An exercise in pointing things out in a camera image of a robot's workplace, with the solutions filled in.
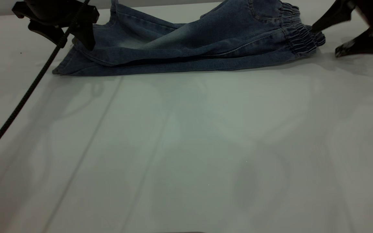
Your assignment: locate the blue denim pants basketball print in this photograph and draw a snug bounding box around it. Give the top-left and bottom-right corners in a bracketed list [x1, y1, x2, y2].
[52, 0, 326, 77]

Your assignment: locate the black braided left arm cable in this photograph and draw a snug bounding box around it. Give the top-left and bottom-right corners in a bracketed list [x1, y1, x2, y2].
[0, 0, 91, 167]

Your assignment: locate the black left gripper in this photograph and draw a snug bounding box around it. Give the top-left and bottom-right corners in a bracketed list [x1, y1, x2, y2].
[12, 0, 100, 51]

